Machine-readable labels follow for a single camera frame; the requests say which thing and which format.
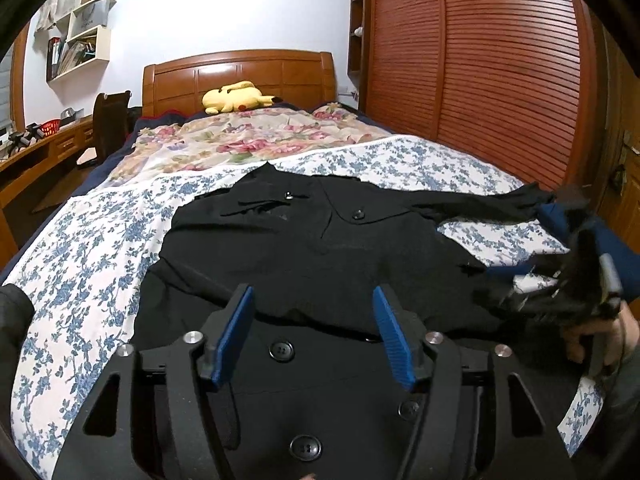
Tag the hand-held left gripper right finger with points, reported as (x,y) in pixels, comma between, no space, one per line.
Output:
(395,340)

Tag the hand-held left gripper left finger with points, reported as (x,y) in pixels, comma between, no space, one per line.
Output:
(232,340)

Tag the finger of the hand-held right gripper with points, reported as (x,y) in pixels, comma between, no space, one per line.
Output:
(520,271)
(522,302)

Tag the black button coat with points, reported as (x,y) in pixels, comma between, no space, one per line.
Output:
(300,260)

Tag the person's right forearm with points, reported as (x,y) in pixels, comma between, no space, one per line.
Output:
(625,390)

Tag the person's right hand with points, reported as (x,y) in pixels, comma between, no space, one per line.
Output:
(585,342)

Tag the wooden door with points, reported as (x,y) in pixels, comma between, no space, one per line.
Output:
(617,125)

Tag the blue floral white blanket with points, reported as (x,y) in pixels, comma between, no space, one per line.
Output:
(100,240)

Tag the pink floral quilt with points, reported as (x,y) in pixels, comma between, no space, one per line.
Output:
(250,140)

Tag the wooden louvred wardrobe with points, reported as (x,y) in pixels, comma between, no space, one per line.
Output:
(475,70)

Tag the dark grey cloth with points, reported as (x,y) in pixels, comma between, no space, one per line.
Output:
(12,340)

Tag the yellow plush toy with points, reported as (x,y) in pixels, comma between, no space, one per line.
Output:
(232,96)

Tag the dark wooden chair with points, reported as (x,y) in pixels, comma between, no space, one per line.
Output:
(110,120)

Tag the long wooden desk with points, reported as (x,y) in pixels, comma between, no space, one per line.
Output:
(35,165)

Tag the wooden bed headboard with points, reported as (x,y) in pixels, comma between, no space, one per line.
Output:
(250,72)

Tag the red basket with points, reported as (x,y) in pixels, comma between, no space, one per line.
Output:
(49,128)

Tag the black tripod device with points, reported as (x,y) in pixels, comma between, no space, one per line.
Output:
(22,139)

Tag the wooden open corner shelf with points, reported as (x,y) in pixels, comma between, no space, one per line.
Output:
(356,10)

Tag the grey window blind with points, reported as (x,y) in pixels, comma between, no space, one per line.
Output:
(4,95)

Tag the wooden window frame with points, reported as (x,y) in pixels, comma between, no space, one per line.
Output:
(19,80)

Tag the white wall shelf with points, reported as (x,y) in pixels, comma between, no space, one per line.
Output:
(82,35)

